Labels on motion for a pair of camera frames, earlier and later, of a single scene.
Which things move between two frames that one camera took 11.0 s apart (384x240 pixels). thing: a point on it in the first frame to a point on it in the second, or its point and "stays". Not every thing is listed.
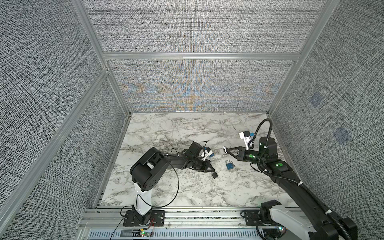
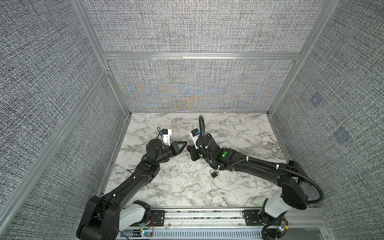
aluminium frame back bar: [201, 56] stays
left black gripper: [206, 163] to [175, 149]
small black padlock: [215, 175] stays
